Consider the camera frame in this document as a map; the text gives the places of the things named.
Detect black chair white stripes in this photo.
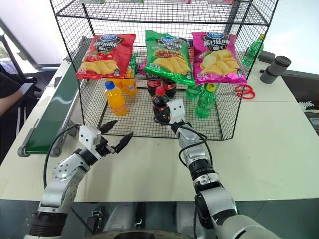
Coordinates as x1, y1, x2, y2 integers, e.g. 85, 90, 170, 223
0, 62, 43, 165

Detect orange soda bottle blue cap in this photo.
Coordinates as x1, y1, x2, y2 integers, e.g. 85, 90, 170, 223
119, 72, 138, 97
104, 81, 129, 117

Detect green potato chips bag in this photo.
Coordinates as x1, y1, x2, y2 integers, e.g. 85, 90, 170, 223
144, 29, 196, 87

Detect grey cylindrical flask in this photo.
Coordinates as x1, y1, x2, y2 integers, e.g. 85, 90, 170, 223
259, 55, 292, 84

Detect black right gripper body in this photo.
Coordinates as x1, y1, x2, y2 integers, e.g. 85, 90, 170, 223
159, 107, 172, 124

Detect black wire mesh rack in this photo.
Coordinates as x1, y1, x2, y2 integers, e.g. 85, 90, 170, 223
49, 0, 279, 142

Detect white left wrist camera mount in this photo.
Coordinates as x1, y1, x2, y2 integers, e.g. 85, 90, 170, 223
79, 125, 102, 157

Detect silver robot body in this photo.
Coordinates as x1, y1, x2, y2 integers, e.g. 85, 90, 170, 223
86, 202, 197, 239

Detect green conveyor belt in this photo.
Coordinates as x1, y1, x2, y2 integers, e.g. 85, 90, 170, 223
17, 36, 88, 158

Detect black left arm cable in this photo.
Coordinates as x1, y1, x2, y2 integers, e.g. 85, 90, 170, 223
42, 123, 81, 190

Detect pink white snack packet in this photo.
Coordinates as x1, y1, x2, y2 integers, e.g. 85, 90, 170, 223
145, 0, 192, 4

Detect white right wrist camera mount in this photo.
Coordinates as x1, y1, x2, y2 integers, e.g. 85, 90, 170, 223
166, 98, 186, 123

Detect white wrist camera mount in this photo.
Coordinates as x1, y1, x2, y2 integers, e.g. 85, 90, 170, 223
166, 98, 186, 123
79, 125, 102, 157

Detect red handled scissors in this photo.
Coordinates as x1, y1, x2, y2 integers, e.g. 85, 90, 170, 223
235, 84, 256, 100

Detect red potato chips bag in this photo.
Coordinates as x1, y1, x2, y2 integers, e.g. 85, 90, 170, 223
75, 33, 137, 80

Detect dark grey machine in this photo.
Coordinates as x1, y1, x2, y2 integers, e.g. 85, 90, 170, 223
259, 49, 319, 137

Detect cola bottle red cap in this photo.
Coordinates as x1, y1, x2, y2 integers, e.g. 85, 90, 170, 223
163, 77, 177, 98
152, 86, 171, 124
146, 73, 162, 97

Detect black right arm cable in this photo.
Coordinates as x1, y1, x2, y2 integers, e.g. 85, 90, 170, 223
171, 122, 214, 165

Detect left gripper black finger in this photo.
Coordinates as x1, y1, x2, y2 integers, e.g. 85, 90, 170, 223
99, 120, 118, 135
115, 132, 134, 153

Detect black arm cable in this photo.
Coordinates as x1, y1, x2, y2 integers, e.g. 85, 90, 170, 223
171, 122, 214, 165
42, 123, 81, 190

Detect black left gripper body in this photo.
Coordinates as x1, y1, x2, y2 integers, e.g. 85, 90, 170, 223
95, 138, 117, 158

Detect magenta potato chips bag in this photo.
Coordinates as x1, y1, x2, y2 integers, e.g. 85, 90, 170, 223
191, 31, 248, 86

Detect purple snack bag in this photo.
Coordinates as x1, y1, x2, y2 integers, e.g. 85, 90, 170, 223
179, 37, 194, 48

